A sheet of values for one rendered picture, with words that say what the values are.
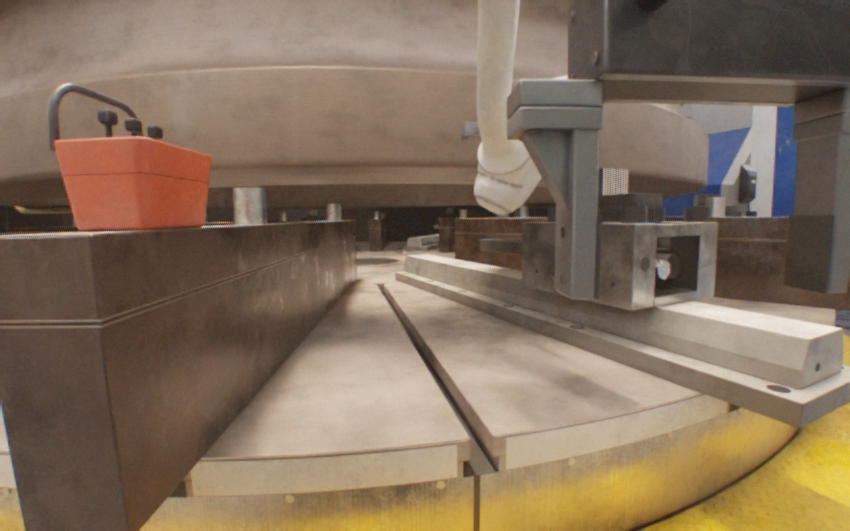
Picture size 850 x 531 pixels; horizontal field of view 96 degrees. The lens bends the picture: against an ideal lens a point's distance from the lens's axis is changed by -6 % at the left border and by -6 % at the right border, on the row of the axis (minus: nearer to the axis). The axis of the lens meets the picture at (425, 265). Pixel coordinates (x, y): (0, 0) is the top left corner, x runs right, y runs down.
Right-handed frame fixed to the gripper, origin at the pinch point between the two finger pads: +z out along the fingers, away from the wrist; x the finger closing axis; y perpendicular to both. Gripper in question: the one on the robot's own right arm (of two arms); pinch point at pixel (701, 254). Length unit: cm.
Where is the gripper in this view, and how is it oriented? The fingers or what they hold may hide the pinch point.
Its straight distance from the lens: 25.3
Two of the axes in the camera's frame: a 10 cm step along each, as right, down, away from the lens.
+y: 0.1, 1.2, -9.9
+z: 0.1, 9.9, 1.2
